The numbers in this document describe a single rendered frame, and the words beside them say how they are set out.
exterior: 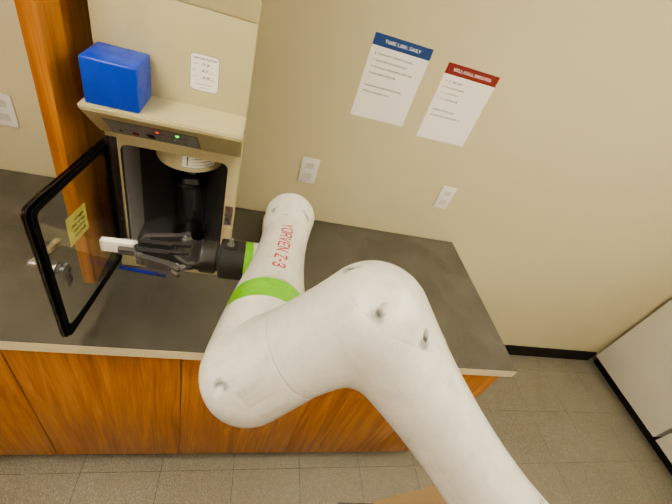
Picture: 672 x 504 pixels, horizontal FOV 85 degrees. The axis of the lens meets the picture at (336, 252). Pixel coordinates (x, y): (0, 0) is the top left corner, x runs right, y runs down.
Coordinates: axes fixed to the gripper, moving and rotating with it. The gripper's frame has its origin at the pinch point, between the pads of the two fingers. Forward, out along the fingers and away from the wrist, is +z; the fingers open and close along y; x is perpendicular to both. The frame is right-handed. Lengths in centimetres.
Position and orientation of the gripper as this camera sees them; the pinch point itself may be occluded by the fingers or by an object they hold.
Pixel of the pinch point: (119, 245)
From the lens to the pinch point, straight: 91.6
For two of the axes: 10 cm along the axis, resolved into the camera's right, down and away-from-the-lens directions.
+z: -9.6, -1.3, -2.6
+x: -2.7, 7.2, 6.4
